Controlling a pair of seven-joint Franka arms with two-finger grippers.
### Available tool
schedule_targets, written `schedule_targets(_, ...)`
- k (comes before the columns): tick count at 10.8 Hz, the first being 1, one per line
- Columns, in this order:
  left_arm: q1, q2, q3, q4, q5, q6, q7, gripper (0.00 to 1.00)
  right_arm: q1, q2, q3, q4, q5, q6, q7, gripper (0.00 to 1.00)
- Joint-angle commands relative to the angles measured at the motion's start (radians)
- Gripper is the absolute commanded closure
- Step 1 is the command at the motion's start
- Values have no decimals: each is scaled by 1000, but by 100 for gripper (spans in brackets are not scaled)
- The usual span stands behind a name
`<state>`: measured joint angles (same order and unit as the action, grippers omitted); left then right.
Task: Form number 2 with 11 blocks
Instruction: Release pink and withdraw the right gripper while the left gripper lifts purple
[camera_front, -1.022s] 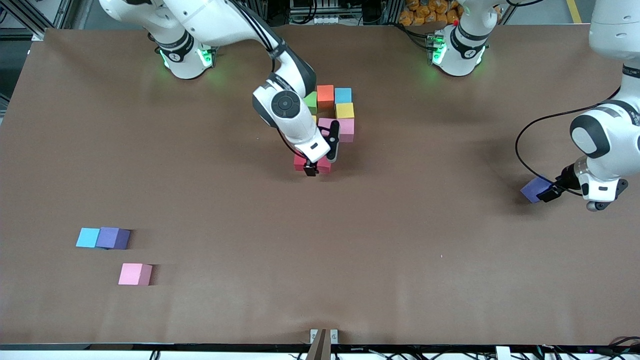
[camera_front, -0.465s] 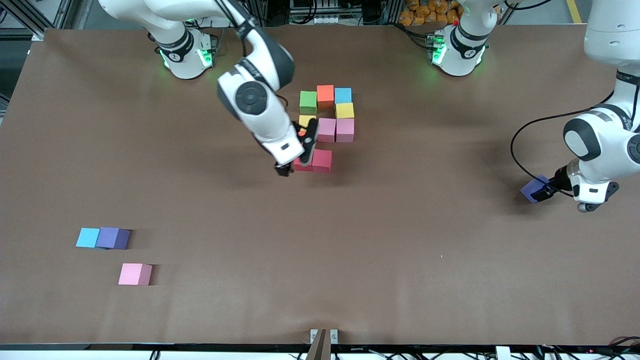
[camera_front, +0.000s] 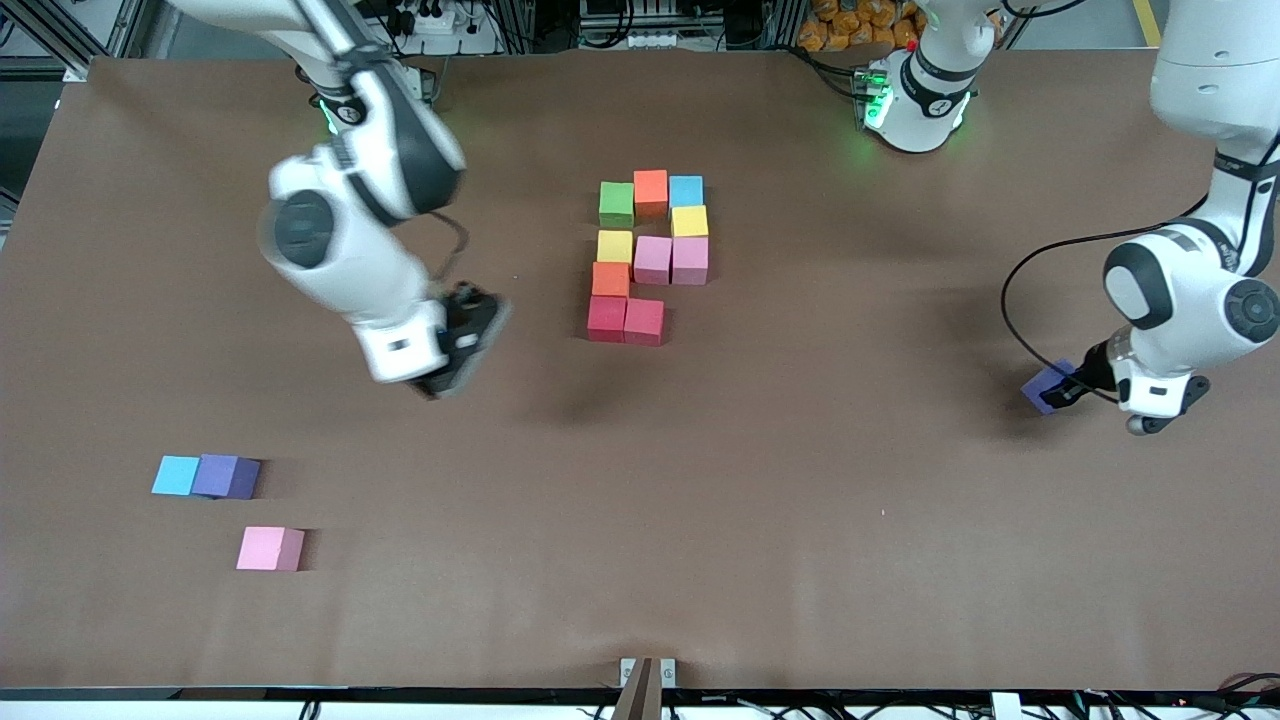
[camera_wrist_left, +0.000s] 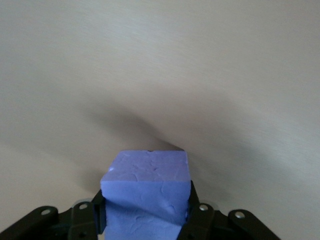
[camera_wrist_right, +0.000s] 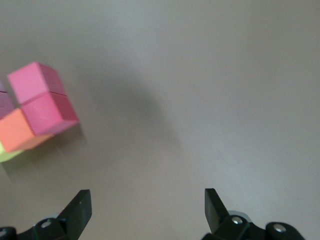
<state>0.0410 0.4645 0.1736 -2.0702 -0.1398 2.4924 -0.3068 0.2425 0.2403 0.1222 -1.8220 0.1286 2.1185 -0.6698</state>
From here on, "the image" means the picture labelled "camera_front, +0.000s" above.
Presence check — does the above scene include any aluminium equipment rack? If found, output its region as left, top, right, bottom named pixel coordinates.
left=470, top=0, right=801, bottom=53

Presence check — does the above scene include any pile of orange objects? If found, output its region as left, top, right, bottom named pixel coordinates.
left=797, top=0, right=926, bottom=53

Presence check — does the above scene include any red foam block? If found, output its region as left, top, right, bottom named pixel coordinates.
left=587, top=296, right=629, bottom=344
left=624, top=298, right=666, bottom=347

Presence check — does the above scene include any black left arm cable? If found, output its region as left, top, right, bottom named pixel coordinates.
left=1000, top=130, right=1280, bottom=406

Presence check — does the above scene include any small metal bracket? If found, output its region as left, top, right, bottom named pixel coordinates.
left=619, top=657, right=677, bottom=689

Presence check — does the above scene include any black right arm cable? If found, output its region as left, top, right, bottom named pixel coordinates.
left=425, top=210, right=471, bottom=291

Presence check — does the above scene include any pink foam block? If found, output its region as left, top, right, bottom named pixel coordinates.
left=236, top=526, right=306, bottom=573
left=633, top=235, right=673, bottom=286
left=671, top=236, right=710, bottom=287

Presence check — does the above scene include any aluminium frame profile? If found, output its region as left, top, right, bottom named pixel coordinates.
left=0, top=0, right=151, bottom=83

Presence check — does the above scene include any green foam block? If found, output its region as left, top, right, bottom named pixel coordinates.
left=598, top=181, right=637, bottom=229

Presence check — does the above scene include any purple foam block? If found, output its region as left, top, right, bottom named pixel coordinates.
left=1020, top=360, right=1077, bottom=416
left=190, top=454, right=263, bottom=500

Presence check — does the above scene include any brown table cover sheet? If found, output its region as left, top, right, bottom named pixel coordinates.
left=0, top=45, right=1280, bottom=693

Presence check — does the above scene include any black cable bundle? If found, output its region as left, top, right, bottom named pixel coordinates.
left=1075, top=672, right=1280, bottom=720

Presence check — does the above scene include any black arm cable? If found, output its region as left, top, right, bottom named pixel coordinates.
left=1000, top=130, right=1280, bottom=406
left=425, top=210, right=471, bottom=291

